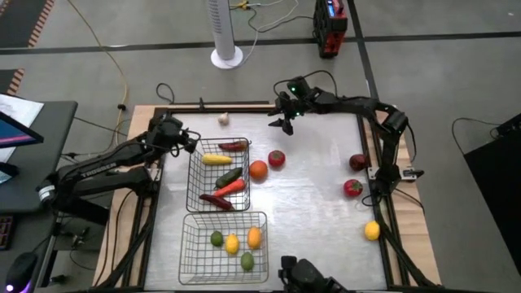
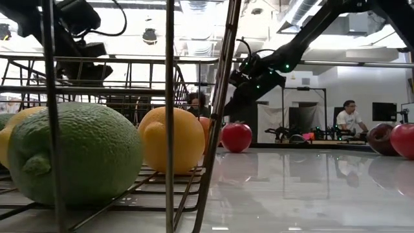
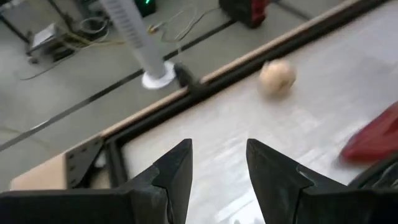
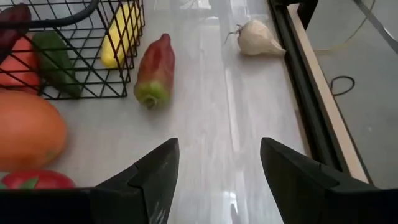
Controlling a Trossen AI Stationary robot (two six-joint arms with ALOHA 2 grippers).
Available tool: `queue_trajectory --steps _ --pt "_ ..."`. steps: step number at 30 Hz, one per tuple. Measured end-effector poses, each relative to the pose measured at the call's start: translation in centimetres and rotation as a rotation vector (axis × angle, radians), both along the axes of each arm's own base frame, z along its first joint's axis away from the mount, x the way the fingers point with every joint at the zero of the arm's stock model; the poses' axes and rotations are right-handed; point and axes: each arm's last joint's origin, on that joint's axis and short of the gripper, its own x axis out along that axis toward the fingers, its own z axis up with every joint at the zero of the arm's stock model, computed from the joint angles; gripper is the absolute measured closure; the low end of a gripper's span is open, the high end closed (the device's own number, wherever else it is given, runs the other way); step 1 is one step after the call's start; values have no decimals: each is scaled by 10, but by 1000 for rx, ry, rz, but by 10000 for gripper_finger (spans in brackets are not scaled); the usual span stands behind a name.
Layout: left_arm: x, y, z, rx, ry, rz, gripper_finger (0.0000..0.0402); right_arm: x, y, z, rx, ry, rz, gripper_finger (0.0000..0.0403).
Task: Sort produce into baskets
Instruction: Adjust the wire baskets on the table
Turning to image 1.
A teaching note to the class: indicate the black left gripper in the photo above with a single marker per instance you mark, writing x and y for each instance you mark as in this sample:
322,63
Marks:
169,134

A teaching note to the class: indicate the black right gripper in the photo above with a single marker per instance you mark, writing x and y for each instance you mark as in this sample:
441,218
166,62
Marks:
299,99

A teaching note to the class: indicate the yellow corn cob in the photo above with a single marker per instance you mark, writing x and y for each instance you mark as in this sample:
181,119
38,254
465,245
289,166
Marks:
216,159

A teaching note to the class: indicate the white garlic bulb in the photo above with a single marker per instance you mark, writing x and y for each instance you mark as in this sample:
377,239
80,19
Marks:
223,119

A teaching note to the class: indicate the red chili pepper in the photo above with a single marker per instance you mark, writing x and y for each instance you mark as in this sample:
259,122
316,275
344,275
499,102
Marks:
233,145

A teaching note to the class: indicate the orange fruit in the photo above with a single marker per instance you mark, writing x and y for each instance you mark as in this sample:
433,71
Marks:
258,170

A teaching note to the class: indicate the green cucumber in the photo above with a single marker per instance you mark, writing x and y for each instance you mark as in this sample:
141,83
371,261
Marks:
228,177

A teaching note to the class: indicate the orange carrot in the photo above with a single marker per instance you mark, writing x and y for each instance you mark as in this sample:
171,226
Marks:
232,187

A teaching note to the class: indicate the purple eggplant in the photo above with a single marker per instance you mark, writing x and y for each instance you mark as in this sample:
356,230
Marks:
215,201

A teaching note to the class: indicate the green lime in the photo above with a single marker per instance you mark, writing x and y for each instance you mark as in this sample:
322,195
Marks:
216,238

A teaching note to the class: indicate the yellow lemon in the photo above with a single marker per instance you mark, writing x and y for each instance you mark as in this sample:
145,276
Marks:
371,230
232,244

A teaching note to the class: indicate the yellow-orange mango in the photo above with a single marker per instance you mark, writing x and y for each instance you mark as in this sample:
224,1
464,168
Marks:
254,237

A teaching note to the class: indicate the green avocado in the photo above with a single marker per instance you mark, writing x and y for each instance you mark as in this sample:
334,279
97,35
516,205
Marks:
247,261

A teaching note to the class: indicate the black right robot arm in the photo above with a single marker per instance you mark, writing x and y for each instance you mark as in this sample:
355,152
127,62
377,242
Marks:
366,105

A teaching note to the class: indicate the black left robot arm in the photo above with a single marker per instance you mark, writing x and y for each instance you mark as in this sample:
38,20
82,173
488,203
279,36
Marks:
97,169

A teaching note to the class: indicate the dark red apple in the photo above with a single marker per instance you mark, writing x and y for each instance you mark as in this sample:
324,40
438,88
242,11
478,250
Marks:
358,162

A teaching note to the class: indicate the red and black power station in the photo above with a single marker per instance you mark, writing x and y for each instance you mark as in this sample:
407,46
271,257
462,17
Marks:
329,28

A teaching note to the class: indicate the white tower fan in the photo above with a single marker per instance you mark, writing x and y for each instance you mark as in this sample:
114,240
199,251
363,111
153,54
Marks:
223,32

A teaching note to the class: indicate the yellow plug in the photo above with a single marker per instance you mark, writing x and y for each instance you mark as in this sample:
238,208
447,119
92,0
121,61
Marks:
240,5

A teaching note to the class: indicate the black desk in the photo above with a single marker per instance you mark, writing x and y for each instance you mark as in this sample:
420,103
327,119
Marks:
32,171

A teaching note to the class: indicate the white paper sheet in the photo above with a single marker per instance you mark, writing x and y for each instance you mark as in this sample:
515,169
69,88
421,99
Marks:
20,109

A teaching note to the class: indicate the computer monitor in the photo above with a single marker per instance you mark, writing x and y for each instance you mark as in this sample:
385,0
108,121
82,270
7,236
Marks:
16,134

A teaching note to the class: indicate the black monitor stand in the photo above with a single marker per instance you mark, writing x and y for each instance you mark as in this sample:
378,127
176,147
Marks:
7,173

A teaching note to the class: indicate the small black orange-edged floor mat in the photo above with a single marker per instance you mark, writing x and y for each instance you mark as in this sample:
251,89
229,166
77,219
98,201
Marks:
8,81

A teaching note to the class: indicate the black keyboard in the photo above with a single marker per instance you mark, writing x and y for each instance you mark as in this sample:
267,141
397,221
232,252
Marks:
6,233

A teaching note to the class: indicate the large black orange-edged floor mat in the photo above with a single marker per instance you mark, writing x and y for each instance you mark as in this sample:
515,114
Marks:
20,20

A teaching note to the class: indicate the black computer mouse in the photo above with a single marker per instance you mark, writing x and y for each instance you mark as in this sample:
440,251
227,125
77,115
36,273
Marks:
20,270

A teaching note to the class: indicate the small black box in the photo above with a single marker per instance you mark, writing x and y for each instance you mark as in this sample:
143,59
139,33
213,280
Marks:
509,125

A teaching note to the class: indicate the large black box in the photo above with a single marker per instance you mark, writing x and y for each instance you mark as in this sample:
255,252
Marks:
500,195

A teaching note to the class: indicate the black frame clip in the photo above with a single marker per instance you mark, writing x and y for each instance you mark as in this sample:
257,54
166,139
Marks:
201,104

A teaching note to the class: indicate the black aluminium table frame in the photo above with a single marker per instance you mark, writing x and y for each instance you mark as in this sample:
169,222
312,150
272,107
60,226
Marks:
244,109

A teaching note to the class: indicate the black camera rig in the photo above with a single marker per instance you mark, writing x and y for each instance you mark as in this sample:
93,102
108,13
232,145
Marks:
305,278

